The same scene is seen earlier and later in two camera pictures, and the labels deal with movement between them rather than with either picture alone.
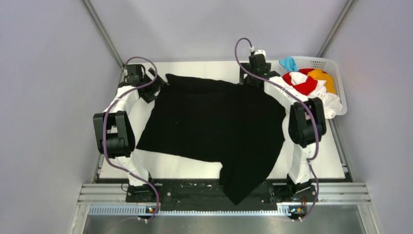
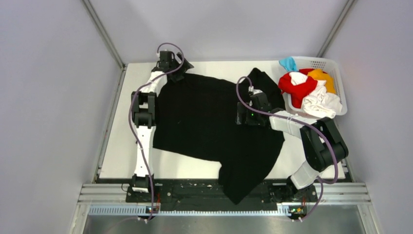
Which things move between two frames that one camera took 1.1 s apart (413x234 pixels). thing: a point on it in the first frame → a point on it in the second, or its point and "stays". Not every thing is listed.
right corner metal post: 336,27 stays
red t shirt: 305,87 stays
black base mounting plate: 213,191 stays
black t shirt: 242,126 stays
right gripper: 242,78 → 243,109
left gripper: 157,85 → 177,76
